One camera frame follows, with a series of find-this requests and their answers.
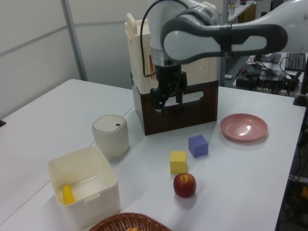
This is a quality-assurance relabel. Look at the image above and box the black monitor base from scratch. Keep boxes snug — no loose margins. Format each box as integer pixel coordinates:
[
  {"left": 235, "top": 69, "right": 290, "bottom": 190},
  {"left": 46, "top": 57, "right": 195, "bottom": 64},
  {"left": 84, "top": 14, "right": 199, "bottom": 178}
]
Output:
[{"left": 253, "top": 53, "right": 282, "bottom": 64}]

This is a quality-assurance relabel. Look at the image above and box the red toy apple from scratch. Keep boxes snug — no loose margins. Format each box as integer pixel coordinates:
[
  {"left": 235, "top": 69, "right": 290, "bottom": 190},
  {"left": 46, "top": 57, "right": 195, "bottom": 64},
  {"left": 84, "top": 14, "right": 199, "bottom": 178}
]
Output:
[{"left": 173, "top": 172, "right": 197, "bottom": 198}]

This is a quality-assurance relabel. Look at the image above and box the black electronics box with wires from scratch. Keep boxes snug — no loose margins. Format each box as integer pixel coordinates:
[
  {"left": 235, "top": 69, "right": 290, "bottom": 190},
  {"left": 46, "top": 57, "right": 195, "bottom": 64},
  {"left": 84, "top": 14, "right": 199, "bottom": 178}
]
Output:
[{"left": 235, "top": 63, "right": 301, "bottom": 93}]

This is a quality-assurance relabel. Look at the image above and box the yellow foam cube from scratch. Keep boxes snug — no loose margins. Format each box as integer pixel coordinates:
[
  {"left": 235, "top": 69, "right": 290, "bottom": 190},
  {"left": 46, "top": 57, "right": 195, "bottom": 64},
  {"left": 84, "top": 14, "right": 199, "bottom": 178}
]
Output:
[{"left": 169, "top": 151, "right": 188, "bottom": 175}]

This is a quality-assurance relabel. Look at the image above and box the pink plastic plate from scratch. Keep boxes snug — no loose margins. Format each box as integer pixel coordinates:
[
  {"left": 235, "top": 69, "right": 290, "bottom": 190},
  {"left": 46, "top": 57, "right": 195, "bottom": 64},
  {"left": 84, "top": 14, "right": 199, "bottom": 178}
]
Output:
[{"left": 219, "top": 114, "right": 269, "bottom": 143}]

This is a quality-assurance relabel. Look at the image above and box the purple foam cube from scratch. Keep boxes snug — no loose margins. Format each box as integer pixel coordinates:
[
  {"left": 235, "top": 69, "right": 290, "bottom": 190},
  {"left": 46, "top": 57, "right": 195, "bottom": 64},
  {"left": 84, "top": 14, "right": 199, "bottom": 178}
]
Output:
[{"left": 188, "top": 134, "right": 209, "bottom": 158}]

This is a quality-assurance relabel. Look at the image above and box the black strap on arm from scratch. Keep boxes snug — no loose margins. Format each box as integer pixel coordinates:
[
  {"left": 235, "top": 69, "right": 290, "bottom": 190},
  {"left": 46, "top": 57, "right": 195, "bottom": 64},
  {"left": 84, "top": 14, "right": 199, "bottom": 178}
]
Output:
[{"left": 220, "top": 23, "right": 233, "bottom": 58}]

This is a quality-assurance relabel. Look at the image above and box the black keyboard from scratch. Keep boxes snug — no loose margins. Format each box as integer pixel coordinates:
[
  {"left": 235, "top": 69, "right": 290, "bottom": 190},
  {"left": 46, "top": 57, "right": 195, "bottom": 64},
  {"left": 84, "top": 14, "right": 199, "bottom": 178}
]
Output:
[{"left": 284, "top": 53, "right": 308, "bottom": 72}]

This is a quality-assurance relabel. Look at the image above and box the dark brown wooden crate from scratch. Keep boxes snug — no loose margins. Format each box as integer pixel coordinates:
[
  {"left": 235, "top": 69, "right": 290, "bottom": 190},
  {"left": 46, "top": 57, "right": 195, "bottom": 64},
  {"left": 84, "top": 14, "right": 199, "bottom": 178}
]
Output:
[{"left": 132, "top": 80, "right": 219, "bottom": 136}]

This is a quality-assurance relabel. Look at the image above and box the cream square plastic bin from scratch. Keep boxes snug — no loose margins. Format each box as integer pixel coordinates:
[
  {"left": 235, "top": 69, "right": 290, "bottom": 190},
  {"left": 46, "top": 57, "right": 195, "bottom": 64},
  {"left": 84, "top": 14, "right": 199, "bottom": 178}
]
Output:
[{"left": 47, "top": 145, "right": 120, "bottom": 230}]

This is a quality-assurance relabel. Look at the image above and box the white lidded round canister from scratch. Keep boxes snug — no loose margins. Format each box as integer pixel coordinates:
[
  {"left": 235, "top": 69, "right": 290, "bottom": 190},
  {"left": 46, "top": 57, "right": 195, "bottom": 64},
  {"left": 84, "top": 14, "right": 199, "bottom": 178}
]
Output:
[{"left": 91, "top": 114, "right": 129, "bottom": 158}]

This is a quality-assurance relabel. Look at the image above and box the black clamp pole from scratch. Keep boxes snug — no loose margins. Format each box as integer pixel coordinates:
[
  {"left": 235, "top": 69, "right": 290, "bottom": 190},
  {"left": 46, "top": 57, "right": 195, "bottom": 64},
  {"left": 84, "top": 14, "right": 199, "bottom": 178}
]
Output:
[{"left": 293, "top": 71, "right": 308, "bottom": 107}]

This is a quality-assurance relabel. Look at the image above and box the cream plastic toy cabinet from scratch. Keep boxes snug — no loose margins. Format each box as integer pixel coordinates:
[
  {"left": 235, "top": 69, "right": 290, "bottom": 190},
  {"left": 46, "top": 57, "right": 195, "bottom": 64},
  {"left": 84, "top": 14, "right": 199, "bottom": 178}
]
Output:
[{"left": 124, "top": 1, "right": 219, "bottom": 94}]

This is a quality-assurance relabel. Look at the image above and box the yellow toy banana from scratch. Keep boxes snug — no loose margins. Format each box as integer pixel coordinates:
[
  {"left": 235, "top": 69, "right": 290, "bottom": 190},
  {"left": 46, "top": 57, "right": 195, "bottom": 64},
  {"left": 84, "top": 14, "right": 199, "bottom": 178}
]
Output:
[{"left": 62, "top": 184, "right": 77, "bottom": 205}]

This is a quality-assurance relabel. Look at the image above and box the brown wicker basket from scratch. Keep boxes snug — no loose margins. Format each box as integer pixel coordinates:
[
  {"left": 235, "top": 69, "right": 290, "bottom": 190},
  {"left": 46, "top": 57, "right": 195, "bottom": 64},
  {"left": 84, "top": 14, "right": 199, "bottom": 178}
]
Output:
[{"left": 89, "top": 212, "right": 174, "bottom": 231}]

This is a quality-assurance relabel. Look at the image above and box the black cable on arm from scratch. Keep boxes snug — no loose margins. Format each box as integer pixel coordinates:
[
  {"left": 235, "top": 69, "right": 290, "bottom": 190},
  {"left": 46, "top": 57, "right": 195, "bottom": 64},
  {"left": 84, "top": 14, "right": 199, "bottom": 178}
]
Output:
[{"left": 139, "top": 0, "right": 169, "bottom": 78}]

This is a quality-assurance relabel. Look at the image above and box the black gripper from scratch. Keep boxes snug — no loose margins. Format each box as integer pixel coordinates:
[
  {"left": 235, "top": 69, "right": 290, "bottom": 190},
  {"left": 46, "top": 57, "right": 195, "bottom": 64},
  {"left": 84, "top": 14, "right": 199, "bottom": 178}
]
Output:
[{"left": 150, "top": 64, "right": 188, "bottom": 118}]

